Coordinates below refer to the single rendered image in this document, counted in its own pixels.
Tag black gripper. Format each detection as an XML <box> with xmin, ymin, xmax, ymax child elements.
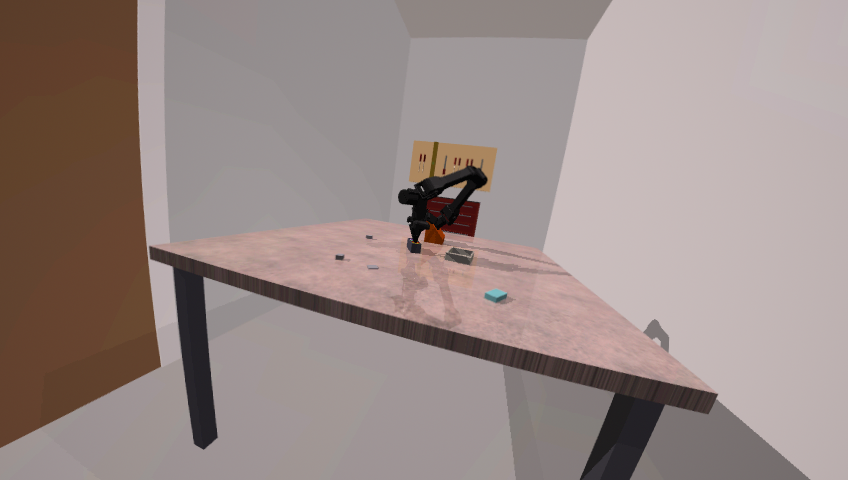
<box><xmin>407</xmin><ymin>205</ymin><xmax>430</xmax><ymax>243</ymax></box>

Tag light blue block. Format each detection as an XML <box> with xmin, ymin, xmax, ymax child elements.
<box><xmin>485</xmin><ymin>289</ymin><xmax>507</xmax><ymax>303</ymax></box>

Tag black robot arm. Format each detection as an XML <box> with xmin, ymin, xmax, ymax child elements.
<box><xmin>398</xmin><ymin>166</ymin><xmax>488</xmax><ymax>230</ymax></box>

